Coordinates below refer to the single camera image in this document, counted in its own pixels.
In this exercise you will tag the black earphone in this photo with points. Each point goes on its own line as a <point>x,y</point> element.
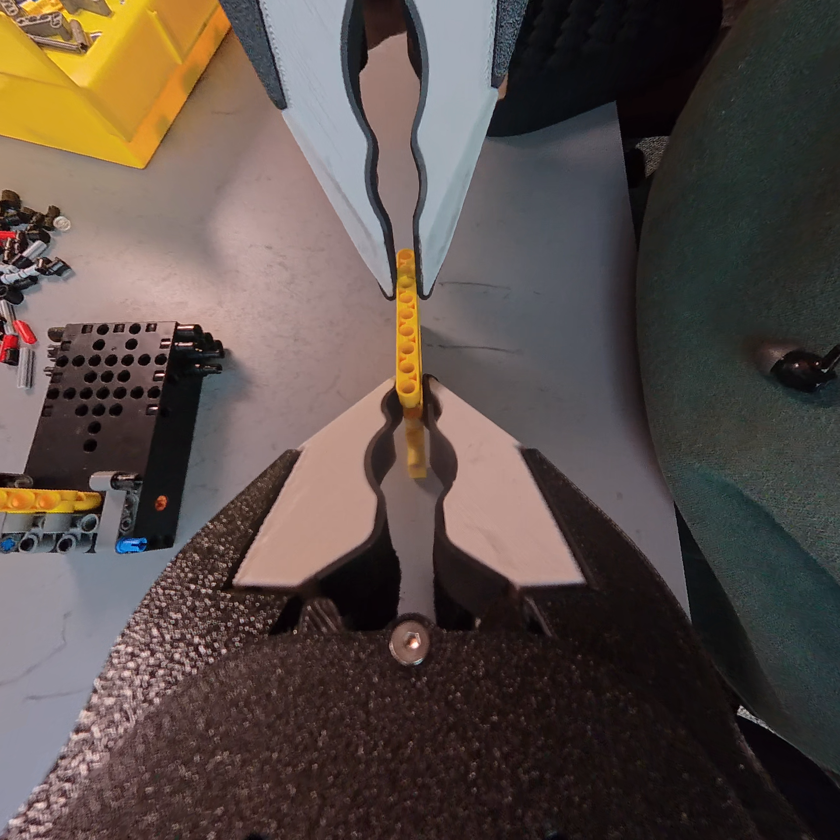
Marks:
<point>797,367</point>

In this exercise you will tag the person's black pants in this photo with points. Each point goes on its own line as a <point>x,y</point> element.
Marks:
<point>590,59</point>

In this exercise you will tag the long yellow lego beam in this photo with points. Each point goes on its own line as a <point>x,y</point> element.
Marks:
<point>408,328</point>

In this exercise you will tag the grey fabric chair seat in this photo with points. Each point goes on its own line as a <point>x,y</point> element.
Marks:
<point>646,157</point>

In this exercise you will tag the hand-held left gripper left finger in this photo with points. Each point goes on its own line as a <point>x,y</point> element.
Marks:
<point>315,518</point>

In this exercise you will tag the heap of grey blue pieces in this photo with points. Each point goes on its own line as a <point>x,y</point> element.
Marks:
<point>59,26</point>

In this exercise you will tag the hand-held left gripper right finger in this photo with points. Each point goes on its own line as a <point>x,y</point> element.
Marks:
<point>505,518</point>

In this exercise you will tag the yellow lego beam with pins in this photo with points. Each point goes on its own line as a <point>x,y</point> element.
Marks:
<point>417,446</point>

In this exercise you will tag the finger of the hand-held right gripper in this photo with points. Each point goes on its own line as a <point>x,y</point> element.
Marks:
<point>315,85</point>
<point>459,98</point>

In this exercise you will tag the black lego base block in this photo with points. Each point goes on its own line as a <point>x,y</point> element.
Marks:
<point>118,420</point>

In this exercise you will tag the pile of small lego parts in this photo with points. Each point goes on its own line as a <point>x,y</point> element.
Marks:
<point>26,262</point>

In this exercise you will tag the yellow storage bin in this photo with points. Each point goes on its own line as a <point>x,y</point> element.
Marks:
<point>118,98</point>

